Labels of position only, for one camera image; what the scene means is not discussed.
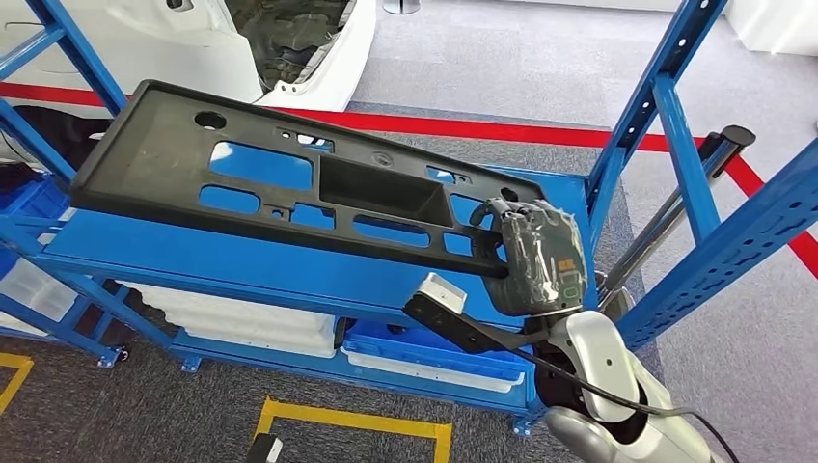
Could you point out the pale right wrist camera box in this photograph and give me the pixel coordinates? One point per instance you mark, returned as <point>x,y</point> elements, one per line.
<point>439,294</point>

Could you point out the red barrier belt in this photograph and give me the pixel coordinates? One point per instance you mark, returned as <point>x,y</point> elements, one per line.
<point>447,128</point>
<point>773,211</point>

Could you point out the blue metal shelf rack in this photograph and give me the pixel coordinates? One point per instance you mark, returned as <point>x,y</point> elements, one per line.
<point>160,249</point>

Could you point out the white plastic bin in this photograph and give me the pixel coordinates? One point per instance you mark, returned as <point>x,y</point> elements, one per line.
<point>434,378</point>
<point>243,323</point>
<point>57,233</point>

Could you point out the clear plastic bin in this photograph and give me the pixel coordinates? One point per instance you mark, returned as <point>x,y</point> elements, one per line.
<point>35,291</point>

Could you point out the blue plastic bin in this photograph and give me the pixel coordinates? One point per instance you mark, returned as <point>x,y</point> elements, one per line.
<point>434,354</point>
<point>38,198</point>

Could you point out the black plastic plate holder part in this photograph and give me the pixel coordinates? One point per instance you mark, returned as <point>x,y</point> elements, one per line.
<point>147,160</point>

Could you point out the steel barrier stanchion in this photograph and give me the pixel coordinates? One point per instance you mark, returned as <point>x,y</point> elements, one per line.
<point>401,5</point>
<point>677,204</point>

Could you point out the white car body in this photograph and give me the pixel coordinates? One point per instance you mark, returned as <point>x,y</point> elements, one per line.
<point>160,51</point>

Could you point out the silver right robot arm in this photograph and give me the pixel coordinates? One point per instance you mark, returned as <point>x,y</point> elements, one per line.
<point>591,364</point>

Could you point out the yellow floor tape square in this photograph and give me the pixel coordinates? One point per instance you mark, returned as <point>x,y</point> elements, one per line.
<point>22,370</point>
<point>358,418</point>

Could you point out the black plastic car part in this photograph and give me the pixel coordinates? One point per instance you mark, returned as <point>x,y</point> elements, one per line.
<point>345,332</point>

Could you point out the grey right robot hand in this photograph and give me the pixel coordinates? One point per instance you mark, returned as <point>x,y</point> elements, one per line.
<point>543,262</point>

